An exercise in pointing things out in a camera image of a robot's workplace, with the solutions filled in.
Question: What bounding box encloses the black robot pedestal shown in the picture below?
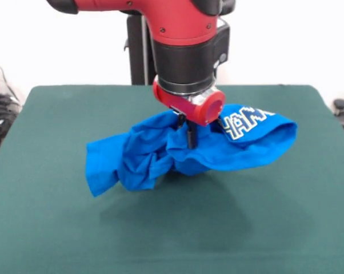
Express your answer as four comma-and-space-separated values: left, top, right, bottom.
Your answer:
123, 0, 237, 86

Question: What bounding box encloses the black cable tangle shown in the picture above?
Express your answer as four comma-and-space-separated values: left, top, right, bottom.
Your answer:
0, 53, 23, 151

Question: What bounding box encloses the blue printed T-shirt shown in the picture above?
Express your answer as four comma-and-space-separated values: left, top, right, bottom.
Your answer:
85, 103, 299, 198

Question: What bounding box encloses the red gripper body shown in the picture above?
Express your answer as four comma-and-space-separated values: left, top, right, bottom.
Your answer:
152, 77, 227, 127

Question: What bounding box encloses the black office chair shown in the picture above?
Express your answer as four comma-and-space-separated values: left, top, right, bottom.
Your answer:
333, 98, 344, 143

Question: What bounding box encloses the dark green table cloth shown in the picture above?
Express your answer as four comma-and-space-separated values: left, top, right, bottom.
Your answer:
0, 84, 344, 274

